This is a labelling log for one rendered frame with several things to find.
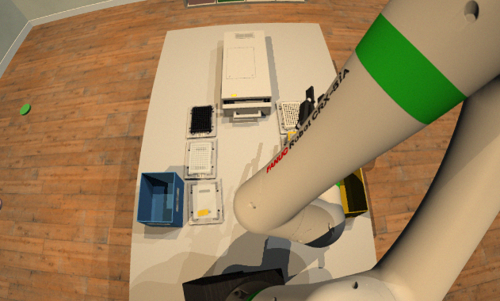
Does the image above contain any yellow open-top bin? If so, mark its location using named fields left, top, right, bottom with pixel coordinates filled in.
left=340, top=168, right=368, bottom=219

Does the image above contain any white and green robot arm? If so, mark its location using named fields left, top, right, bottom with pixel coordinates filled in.
left=223, top=0, right=500, bottom=301

